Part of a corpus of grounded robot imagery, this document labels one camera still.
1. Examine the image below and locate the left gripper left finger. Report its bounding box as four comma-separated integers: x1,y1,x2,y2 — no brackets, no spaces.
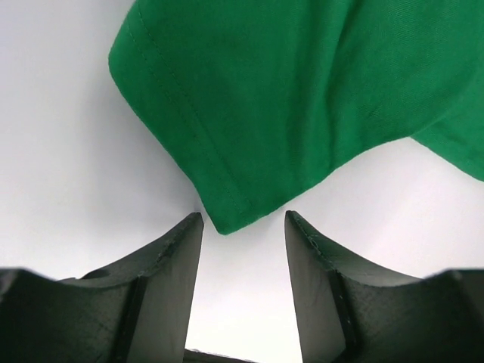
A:
61,213,204,362

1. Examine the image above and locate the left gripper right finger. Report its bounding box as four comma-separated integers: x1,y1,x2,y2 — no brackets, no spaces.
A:
284,211,427,362

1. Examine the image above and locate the green t shirt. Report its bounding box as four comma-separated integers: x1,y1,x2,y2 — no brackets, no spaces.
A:
108,1,483,234

